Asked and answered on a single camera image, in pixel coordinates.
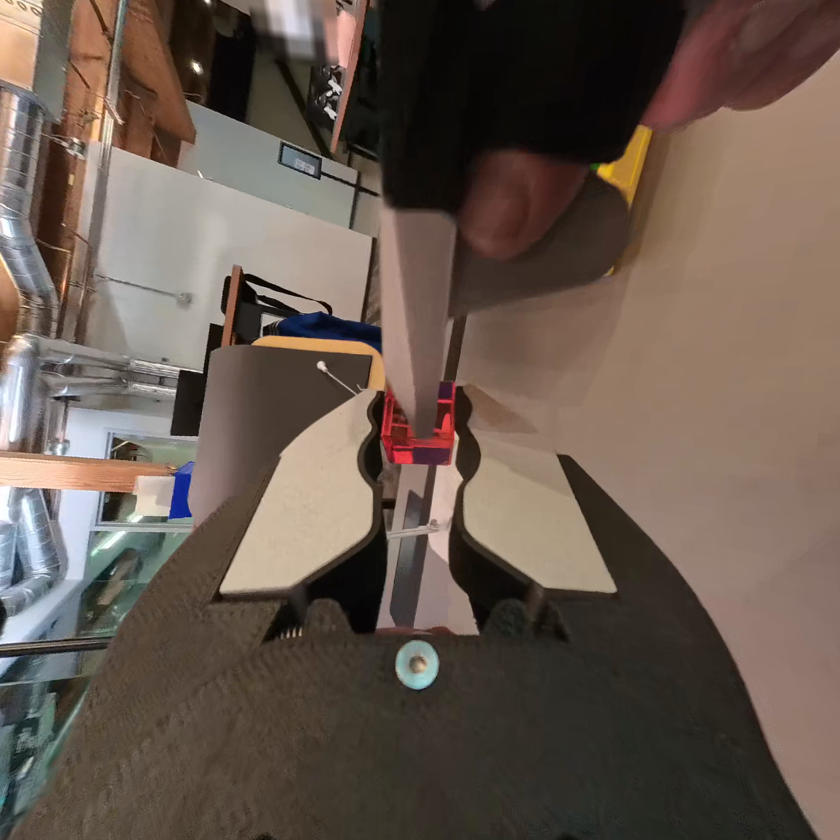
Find person's right hand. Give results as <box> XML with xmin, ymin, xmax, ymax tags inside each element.
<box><xmin>459</xmin><ymin>0</ymin><xmax>840</xmax><ymax>261</ymax></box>

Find vertical metal duct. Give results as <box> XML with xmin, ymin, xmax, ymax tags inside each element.
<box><xmin>0</xmin><ymin>79</ymin><xmax>61</xmax><ymax>342</ymax></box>

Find white box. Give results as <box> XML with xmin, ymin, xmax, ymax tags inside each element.
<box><xmin>134</xmin><ymin>474</ymin><xmax>175</xmax><ymax>517</ymax></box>

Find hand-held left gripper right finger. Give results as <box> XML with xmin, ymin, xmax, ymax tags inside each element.
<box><xmin>450</xmin><ymin>385</ymin><xmax>618</xmax><ymax>596</ymax></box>

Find dark blue bag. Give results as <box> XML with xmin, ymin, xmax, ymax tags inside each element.
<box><xmin>261</xmin><ymin>272</ymin><xmax>383</xmax><ymax>355</ymax></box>

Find flexible metal duct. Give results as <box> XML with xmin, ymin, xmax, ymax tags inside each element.
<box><xmin>0</xmin><ymin>489</ymin><xmax>71</xmax><ymax>614</ymax></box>

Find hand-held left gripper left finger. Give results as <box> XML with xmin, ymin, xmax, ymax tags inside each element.
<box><xmin>218</xmin><ymin>390</ymin><xmax>386</xmax><ymax>599</ymax></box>

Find yellow plastic bin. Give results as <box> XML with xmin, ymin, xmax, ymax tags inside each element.
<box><xmin>592</xmin><ymin>125</ymin><xmax>655</xmax><ymax>277</ymax></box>

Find blue box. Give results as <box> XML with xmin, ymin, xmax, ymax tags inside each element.
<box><xmin>168</xmin><ymin>461</ymin><xmax>196</xmax><ymax>521</ymax></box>

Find small wall screen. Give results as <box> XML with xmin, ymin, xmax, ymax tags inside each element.
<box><xmin>277</xmin><ymin>140</ymin><xmax>324</xmax><ymax>181</ymax></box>

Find wooden beam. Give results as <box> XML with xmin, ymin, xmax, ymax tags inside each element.
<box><xmin>0</xmin><ymin>451</ymin><xmax>175</xmax><ymax>493</ymax></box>

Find red translucent block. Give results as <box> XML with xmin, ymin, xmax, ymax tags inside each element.
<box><xmin>380</xmin><ymin>381</ymin><xmax>458</xmax><ymax>466</ymax></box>

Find wooden table black frame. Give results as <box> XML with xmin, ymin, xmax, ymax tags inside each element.
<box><xmin>218</xmin><ymin>264</ymin><xmax>263</xmax><ymax>349</ymax></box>

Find metal pipes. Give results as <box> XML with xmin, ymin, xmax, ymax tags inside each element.
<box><xmin>10</xmin><ymin>333</ymin><xmax>183</xmax><ymax>403</ymax></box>

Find black square panel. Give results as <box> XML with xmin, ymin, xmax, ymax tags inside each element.
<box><xmin>170</xmin><ymin>369</ymin><xmax>206</xmax><ymax>438</ymax></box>

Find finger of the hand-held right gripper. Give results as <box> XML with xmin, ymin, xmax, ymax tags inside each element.
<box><xmin>378</xmin><ymin>205</ymin><xmax>459</xmax><ymax>439</ymax></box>

